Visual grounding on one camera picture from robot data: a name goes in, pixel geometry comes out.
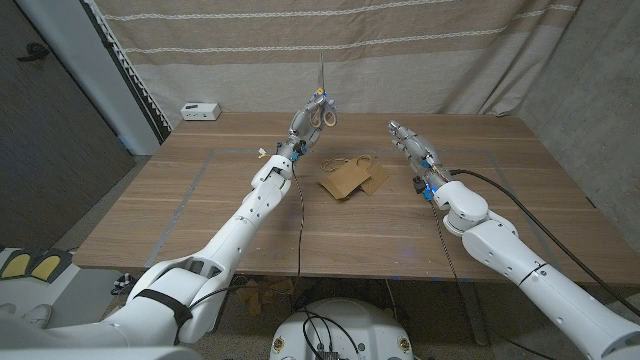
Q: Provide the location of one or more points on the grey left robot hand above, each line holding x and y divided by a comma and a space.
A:
302, 125

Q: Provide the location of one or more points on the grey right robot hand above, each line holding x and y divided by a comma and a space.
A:
419, 150

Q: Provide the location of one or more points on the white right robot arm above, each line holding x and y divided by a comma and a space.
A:
530, 280

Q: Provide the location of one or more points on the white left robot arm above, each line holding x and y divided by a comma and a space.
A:
235, 235

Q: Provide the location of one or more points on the beige striped curtain backdrop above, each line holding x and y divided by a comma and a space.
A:
400, 60

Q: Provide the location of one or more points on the white power strip box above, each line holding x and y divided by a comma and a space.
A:
200, 111

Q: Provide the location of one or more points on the grey tape outline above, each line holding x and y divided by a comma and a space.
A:
190, 192

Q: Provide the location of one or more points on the black triangle-patterned trim strip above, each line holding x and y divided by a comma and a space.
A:
137, 87

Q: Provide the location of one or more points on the brown cardboard scraps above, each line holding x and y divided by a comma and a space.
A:
265, 295

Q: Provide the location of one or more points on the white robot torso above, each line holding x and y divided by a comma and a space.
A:
345, 325

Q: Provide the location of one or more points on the white sneaker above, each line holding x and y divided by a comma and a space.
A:
6, 309
37, 316

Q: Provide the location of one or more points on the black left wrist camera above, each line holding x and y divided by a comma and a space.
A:
299, 150

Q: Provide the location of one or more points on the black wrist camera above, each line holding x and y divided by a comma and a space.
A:
299, 150
421, 187

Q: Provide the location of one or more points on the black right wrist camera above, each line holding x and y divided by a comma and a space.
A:
421, 187

